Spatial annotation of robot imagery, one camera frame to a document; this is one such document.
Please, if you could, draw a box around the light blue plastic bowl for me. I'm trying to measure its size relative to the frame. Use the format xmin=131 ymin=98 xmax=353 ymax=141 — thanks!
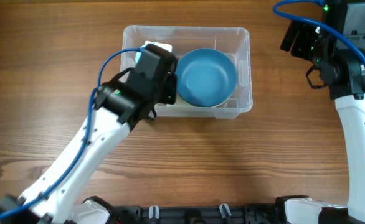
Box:
xmin=135 ymin=44 xmax=147 ymax=63

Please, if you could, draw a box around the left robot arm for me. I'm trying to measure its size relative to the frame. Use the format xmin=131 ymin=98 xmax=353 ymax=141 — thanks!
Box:
xmin=0 ymin=44 xmax=178 ymax=223

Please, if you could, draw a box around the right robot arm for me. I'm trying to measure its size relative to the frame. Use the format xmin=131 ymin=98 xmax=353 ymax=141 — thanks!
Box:
xmin=275 ymin=1 xmax=365 ymax=223

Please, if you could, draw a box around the clear plastic storage container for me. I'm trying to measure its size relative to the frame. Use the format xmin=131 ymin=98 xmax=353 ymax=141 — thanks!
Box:
xmin=122 ymin=25 xmax=254 ymax=119

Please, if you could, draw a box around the right blue cable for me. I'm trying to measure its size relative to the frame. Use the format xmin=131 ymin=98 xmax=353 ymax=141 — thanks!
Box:
xmin=272 ymin=0 xmax=365 ymax=131

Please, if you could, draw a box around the blue cable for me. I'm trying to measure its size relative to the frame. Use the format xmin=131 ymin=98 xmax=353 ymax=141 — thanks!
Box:
xmin=0 ymin=47 xmax=145 ymax=224
xmin=272 ymin=0 xmax=365 ymax=131

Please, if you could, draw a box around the left blue cable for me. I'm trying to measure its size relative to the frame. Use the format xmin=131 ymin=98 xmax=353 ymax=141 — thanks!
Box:
xmin=0 ymin=47 xmax=145 ymax=224

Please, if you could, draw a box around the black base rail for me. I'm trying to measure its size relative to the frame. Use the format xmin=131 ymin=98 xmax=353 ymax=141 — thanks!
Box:
xmin=115 ymin=203 xmax=280 ymax=224

